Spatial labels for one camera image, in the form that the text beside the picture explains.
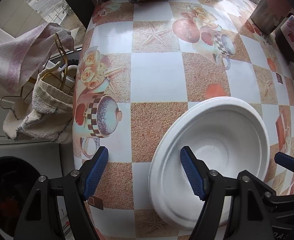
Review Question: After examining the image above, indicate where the gold wire hanger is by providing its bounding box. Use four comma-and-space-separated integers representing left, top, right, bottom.
39, 32, 70, 90

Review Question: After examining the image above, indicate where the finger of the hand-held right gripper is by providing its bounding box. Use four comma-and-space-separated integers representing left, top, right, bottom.
274, 152, 294, 180

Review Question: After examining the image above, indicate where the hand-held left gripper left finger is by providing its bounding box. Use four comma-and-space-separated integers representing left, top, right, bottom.
13, 146, 109, 240

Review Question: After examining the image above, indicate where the white paper bowl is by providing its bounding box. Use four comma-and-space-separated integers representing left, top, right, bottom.
148, 97, 271, 231

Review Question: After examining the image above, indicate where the black round bin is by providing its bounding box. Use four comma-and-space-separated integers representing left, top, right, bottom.
0, 156, 41, 238

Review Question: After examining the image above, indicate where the pale pink towel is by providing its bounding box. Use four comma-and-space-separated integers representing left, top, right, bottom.
0, 22, 75, 93

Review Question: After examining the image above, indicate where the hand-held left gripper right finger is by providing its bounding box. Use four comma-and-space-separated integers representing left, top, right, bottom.
180, 146, 278, 240

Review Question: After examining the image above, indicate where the cream towel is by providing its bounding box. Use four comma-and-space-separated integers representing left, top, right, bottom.
3, 72, 75, 145

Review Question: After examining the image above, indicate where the printed checkered tablecloth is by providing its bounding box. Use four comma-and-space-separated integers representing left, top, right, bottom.
72, 0, 294, 240

